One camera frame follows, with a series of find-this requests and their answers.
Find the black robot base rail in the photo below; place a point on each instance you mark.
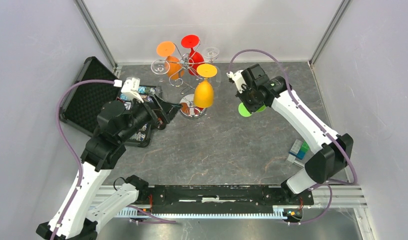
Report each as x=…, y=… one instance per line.
x=227, y=200

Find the orange plastic wine glass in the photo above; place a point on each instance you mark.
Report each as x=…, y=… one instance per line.
x=166, y=49

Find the green plastic wine glass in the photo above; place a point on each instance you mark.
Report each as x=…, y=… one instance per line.
x=245, y=113

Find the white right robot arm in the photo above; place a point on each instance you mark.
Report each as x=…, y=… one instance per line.
x=331, y=151

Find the chrome wine glass rack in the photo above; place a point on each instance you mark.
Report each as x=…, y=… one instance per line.
x=186, y=85

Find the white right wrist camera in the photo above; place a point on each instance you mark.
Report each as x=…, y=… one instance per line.
x=237, y=79

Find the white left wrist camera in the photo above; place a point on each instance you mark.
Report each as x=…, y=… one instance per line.
x=130, y=90

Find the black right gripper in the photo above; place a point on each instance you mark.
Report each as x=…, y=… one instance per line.
x=252, y=108

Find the black poker chip case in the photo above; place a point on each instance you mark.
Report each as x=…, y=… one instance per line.
x=82, y=105

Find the red plastic wine glass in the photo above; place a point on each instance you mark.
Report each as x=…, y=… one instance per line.
x=195, y=59

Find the clear wine glass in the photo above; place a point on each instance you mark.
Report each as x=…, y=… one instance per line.
x=160, y=68
x=210, y=54

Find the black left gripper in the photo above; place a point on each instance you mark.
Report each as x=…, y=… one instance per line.
x=157, y=116

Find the yellow plastic wine glass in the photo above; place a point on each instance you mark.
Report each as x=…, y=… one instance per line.
x=204, y=92

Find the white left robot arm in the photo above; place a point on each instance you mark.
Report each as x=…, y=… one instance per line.
x=76, y=220

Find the blue green toy blocks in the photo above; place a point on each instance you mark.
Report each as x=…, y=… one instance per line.
x=298, y=151

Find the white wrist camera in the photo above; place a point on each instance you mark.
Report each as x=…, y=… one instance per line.
x=130, y=90
x=237, y=79

